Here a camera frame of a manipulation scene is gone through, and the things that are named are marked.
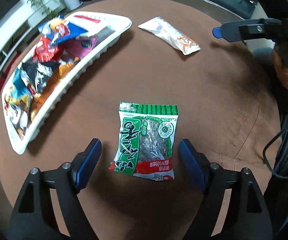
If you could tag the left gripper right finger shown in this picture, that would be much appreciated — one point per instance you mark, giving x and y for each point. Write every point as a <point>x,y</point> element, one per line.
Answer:
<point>196,164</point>

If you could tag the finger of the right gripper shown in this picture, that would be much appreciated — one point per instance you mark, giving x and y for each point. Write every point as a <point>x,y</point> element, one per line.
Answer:
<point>243,30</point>

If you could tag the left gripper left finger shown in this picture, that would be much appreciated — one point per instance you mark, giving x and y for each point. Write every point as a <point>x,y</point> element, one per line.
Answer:
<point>84,164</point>

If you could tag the orange snack packet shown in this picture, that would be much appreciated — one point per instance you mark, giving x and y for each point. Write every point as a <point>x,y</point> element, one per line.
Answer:
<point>58,75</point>

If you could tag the light blue cartoon snack bag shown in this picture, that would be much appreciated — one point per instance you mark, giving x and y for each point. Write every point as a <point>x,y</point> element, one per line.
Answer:
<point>18,101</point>

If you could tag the black snack bag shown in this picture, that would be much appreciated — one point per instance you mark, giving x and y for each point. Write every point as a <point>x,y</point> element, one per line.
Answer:
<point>39,73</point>

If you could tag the pink snack packet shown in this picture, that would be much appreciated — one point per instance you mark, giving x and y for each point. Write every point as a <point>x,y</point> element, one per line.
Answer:
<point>80,47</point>

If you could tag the large red snack bag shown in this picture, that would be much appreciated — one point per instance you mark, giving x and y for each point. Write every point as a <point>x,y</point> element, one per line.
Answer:
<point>45,52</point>

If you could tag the blue roll cake packet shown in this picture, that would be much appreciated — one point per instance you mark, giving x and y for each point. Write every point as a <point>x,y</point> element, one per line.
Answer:
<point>59,30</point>

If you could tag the person's right hand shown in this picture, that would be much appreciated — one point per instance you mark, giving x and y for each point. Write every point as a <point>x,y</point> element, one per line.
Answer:
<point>281,69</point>

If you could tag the green seaweed snack packet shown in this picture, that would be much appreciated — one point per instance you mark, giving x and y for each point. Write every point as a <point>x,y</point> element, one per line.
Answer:
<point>146,138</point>

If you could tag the white snack packet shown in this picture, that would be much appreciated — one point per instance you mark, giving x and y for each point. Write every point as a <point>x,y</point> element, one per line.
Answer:
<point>169,34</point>

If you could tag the white plastic tray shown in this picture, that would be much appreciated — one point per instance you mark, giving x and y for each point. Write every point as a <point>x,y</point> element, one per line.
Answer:
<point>119,23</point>

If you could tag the white red stick packet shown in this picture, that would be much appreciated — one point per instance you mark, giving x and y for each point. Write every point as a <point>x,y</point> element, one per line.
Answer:
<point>93,26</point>

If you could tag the white tv console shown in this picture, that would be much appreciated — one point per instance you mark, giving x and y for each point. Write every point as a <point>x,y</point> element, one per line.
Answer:
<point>15,26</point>

